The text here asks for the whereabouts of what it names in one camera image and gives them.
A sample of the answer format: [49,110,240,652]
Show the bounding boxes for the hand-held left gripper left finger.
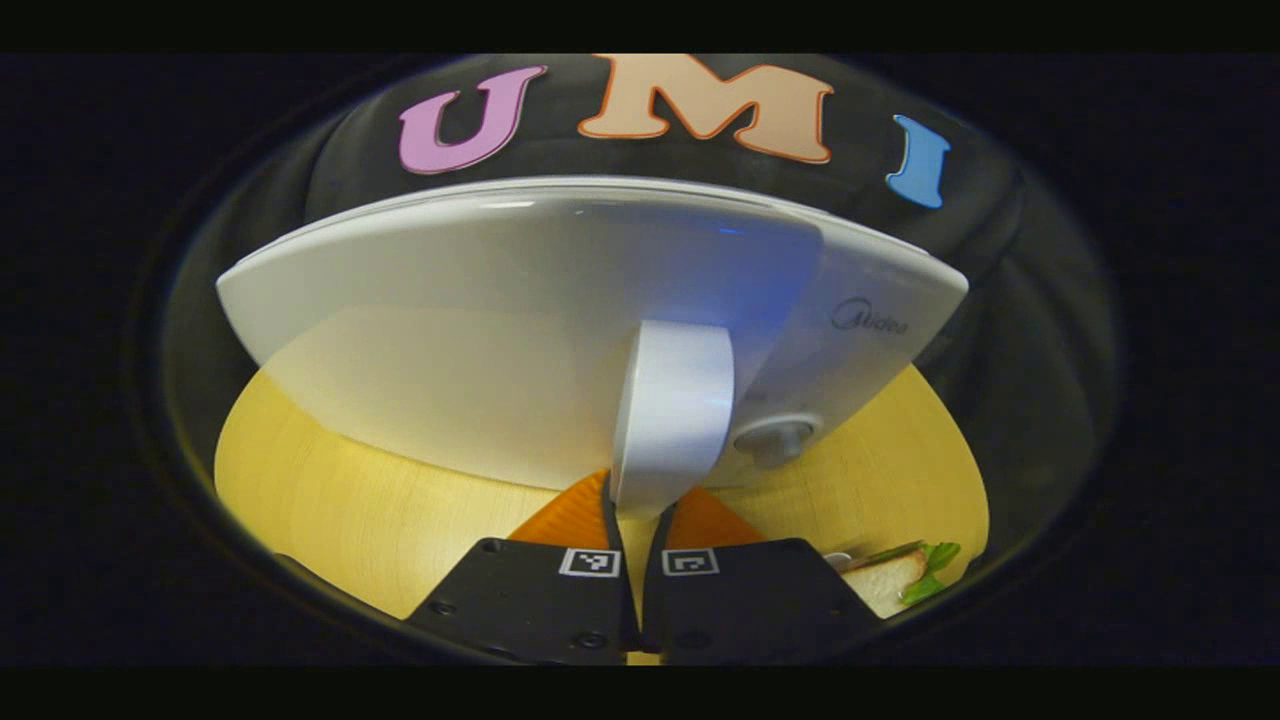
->
[405,470,633,666]

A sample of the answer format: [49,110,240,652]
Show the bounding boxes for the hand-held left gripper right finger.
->
[640,485,886,666]

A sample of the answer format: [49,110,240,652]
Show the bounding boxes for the lettuce sandwich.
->
[840,540,963,619]

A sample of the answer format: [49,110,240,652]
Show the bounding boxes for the black backdrop cloth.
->
[160,55,1116,561]

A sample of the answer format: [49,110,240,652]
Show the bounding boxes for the white microwave oven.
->
[215,175,971,516]

